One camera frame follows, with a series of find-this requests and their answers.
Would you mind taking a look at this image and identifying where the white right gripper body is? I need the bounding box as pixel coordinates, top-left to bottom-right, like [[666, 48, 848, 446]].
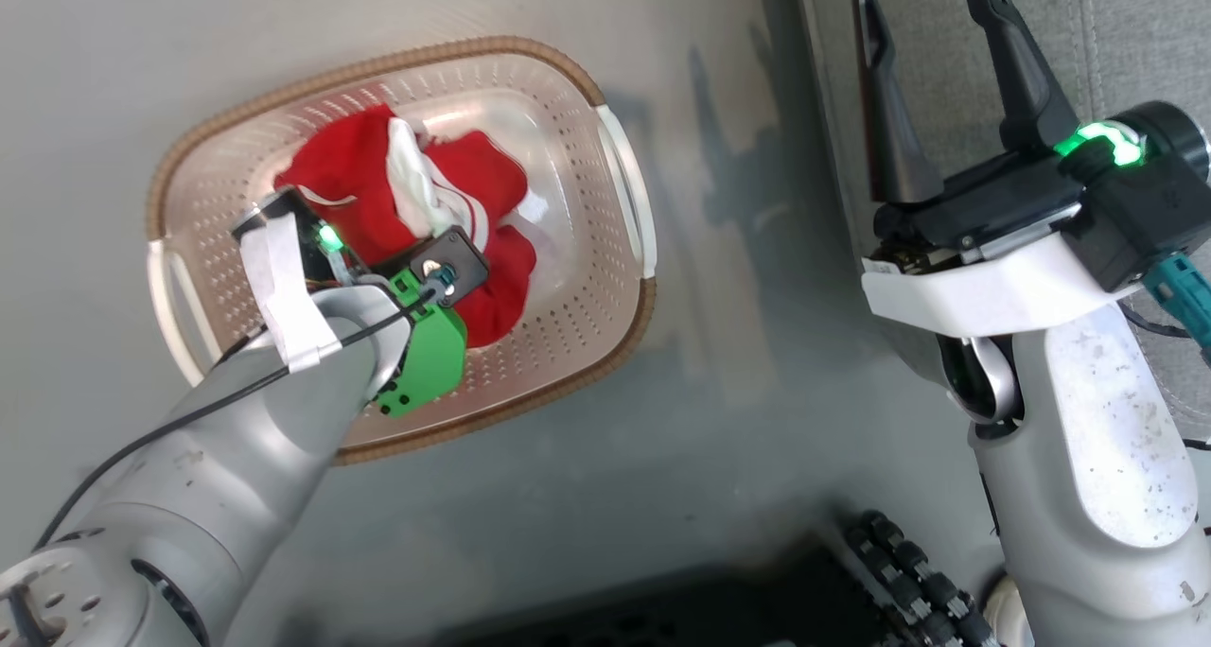
[[859, 146, 1150, 338]]

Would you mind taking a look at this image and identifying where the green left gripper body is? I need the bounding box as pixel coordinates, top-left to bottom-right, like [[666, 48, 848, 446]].
[[374, 269, 467, 418]]

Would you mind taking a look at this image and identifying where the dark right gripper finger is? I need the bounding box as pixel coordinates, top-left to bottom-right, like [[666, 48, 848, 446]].
[[853, 0, 945, 205], [957, 0, 1079, 156]]

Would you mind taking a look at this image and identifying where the red and white shirt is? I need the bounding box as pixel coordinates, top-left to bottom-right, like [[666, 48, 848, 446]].
[[274, 103, 538, 350]]

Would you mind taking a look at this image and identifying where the grey fabric sofa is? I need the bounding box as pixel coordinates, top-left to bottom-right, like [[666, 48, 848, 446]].
[[795, 0, 1211, 449]]

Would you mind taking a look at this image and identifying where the pink perforated laundry basket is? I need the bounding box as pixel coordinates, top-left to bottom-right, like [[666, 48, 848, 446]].
[[145, 34, 658, 466]]

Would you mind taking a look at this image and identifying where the black roller omni wheel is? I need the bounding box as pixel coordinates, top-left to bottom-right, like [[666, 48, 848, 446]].
[[842, 510, 1004, 647]]

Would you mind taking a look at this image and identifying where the teal plug right camera cable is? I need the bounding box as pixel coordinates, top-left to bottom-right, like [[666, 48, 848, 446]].
[[1121, 254, 1211, 454]]

